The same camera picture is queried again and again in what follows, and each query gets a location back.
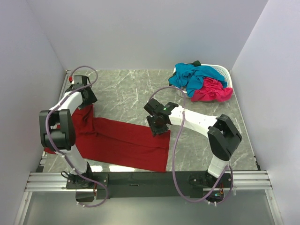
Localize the red t-shirt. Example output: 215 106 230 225
44 104 171 173

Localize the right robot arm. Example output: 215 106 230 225
144 99 242 187

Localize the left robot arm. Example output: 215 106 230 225
39 75 97 188

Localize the white laundry basket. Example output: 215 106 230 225
173 64 233 98

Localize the blue t-shirt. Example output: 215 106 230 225
168 63 227 98

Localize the pink t-shirt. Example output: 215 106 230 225
191 77 233 102

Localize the dark green garment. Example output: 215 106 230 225
192 60 201 67

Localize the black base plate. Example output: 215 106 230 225
65 171 234 201

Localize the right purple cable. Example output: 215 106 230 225
149 86 235 206

